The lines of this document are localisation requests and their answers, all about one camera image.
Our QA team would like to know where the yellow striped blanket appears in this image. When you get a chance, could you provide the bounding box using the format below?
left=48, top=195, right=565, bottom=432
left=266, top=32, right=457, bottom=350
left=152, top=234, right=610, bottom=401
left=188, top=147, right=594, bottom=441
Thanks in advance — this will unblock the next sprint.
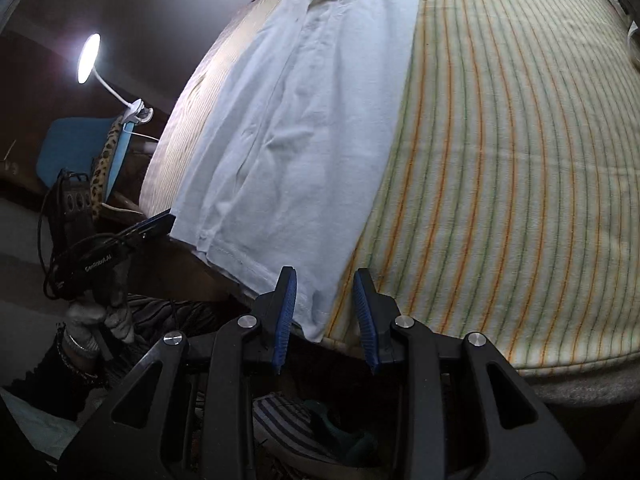
left=320, top=0, right=640, bottom=379

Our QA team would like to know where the white clip lamp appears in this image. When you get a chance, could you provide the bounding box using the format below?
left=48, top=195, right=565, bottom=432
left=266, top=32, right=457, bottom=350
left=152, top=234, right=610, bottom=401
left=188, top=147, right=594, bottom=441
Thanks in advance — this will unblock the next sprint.
left=76, top=33, right=154, bottom=129

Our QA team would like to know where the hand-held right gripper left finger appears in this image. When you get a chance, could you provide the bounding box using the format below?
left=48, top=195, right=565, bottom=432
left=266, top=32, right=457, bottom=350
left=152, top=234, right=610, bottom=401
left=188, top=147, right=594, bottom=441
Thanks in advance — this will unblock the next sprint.
left=60, top=266, right=301, bottom=480

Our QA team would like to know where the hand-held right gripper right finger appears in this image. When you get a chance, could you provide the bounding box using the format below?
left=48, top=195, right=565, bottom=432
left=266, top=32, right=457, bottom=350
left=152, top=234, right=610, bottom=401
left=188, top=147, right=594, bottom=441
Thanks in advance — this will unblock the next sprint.
left=351, top=268, right=586, bottom=480

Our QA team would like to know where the blue chair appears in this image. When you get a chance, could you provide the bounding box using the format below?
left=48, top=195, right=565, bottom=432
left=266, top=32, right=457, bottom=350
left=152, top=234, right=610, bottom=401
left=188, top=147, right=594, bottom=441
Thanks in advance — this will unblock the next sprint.
left=36, top=117, right=134, bottom=202

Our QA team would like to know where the silver bracelet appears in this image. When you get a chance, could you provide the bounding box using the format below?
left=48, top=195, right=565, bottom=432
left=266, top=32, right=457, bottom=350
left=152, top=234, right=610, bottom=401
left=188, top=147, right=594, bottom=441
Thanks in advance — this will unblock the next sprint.
left=55, top=322, right=102, bottom=383

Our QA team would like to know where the person's left forearm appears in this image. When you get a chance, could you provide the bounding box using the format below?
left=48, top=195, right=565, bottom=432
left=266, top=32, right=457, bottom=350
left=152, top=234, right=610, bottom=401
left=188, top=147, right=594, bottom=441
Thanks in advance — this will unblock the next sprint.
left=0, top=324, right=110, bottom=423

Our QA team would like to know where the white t-shirt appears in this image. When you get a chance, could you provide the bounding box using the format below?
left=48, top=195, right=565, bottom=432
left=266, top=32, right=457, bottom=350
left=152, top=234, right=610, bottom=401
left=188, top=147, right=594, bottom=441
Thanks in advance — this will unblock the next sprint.
left=170, top=0, right=427, bottom=345

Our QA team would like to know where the person's left hand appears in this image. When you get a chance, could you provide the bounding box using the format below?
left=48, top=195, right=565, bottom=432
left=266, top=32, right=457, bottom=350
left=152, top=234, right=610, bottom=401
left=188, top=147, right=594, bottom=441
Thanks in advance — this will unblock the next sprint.
left=64, top=260, right=137, bottom=362

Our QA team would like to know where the grey striped cloth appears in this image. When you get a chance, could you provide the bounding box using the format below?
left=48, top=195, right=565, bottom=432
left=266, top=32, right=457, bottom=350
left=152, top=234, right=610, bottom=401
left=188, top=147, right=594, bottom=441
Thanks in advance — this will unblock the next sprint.
left=251, top=394, right=346, bottom=463

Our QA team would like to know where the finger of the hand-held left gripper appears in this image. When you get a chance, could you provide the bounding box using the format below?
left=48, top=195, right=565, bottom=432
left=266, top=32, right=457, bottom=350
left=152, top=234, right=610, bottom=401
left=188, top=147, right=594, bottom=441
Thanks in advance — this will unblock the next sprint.
left=119, top=212, right=177, bottom=249

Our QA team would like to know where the leopard print cloth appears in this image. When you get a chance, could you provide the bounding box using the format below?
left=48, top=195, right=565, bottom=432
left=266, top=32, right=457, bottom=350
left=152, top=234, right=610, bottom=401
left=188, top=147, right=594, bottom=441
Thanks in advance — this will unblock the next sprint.
left=88, top=117, right=126, bottom=219

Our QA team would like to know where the pink checked blanket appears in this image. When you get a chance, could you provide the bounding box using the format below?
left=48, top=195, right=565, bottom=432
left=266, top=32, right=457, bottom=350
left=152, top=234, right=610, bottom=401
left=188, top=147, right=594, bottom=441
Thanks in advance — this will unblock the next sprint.
left=139, top=0, right=301, bottom=222

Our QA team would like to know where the teal cloth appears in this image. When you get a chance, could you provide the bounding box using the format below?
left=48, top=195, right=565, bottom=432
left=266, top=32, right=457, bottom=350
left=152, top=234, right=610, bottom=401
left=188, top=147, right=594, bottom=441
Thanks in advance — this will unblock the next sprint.
left=304, top=399, right=378, bottom=457

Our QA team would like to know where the white lamp cable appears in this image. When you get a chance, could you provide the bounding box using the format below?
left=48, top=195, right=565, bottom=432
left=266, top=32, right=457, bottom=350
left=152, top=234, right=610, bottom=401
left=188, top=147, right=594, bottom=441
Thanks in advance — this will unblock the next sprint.
left=120, top=126, right=162, bottom=143

